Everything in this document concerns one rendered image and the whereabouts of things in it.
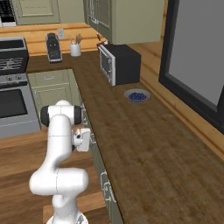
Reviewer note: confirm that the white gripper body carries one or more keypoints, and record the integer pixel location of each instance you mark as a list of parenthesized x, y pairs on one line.
[(85, 140)]

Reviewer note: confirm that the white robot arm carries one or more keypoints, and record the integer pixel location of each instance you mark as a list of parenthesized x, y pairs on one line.
[(58, 140)]

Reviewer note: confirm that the green counter cabinet fronts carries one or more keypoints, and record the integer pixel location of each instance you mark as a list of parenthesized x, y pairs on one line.
[(100, 169)]

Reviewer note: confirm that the green drawer front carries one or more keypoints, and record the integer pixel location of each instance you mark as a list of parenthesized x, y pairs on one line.
[(58, 77)]

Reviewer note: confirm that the grey bowl of blueberries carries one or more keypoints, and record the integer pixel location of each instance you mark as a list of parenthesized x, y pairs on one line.
[(137, 96)]

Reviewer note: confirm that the steel stove with oven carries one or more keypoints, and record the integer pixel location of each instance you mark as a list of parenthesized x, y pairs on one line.
[(14, 110)]

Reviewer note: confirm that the black microwave oven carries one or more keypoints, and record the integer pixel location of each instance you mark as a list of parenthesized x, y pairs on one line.
[(125, 64)]

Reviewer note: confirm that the white utensil pot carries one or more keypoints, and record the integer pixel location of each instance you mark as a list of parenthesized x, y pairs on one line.
[(75, 50)]

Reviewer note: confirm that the black coffee machine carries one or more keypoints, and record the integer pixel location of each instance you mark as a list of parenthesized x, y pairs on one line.
[(53, 48)]

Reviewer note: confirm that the wooden kitchen tools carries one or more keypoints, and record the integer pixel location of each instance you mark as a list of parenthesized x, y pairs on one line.
[(78, 38)]

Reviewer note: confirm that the black framed window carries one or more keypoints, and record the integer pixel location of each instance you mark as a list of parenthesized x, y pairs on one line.
[(192, 49)]

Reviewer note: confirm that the black and white range hood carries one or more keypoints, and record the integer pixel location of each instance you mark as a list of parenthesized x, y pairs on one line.
[(6, 13)]

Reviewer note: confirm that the white wall socket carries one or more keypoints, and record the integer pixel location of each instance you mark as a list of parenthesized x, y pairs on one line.
[(61, 33)]

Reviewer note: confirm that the green wall cupboards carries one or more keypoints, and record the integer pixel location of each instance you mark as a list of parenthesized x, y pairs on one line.
[(134, 20)]

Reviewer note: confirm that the green wall cupboard door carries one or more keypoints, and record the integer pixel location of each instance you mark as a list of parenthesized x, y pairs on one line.
[(36, 10)]

